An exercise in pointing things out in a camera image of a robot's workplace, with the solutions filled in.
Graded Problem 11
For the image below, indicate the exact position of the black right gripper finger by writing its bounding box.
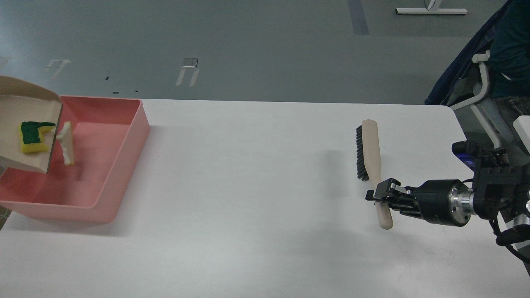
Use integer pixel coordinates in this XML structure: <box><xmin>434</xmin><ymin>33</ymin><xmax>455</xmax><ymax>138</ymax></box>
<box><xmin>365</xmin><ymin>178</ymin><xmax>417</xmax><ymax>216</ymax></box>

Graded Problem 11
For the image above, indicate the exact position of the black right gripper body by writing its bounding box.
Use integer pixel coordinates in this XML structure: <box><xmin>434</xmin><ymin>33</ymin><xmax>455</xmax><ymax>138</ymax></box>
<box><xmin>414</xmin><ymin>180</ymin><xmax>475</xmax><ymax>227</ymax></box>

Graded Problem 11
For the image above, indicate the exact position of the beige brush with black bristles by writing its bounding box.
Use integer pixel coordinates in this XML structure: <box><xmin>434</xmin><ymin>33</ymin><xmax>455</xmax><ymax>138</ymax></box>
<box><xmin>356</xmin><ymin>119</ymin><xmax>393</xmax><ymax>230</ymax></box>

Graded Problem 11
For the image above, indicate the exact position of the white bread slice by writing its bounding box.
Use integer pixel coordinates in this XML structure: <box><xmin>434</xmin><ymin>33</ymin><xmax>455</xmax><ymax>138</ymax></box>
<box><xmin>55</xmin><ymin>121</ymin><xmax>75</xmax><ymax>166</ymax></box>

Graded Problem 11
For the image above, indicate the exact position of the yellow green sponge piece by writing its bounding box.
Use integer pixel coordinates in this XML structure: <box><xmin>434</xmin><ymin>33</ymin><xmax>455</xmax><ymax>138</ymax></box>
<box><xmin>19</xmin><ymin>121</ymin><xmax>56</xmax><ymax>154</ymax></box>

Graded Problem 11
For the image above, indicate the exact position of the beige plastic dustpan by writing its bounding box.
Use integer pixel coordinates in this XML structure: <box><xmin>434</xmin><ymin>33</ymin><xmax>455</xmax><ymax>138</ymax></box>
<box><xmin>0</xmin><ymin>76</ymin><xmax>62</xmax><ymax>173</ymax></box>

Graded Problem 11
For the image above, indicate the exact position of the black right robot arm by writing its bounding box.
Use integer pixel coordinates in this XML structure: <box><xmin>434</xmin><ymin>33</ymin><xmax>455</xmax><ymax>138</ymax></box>
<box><xmin>365</xmin><ymin>141</ymin><xmax>529</xmax><ymax>269</ymax></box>

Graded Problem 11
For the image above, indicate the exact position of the pink plastic bin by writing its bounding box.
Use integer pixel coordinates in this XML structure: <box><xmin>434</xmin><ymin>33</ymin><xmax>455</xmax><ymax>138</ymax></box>
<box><xmin>0</xmin><ymin>96</ymin><xmax>151</xmax><ymax>223</ymax></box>

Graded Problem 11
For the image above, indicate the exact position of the person in teal sweater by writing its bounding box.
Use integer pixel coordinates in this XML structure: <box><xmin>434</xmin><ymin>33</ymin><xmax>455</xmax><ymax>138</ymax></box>
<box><xmin>489</xmin><ymin>0</ymin><xmax>530</xmax><ymax>124</ymax></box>

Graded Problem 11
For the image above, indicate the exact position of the white stand base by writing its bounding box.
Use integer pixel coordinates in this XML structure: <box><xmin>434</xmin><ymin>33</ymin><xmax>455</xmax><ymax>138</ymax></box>
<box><xmin>395</xmin><ymin>0</ymin><xmax>468</xmax><ymax>15</ymax></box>

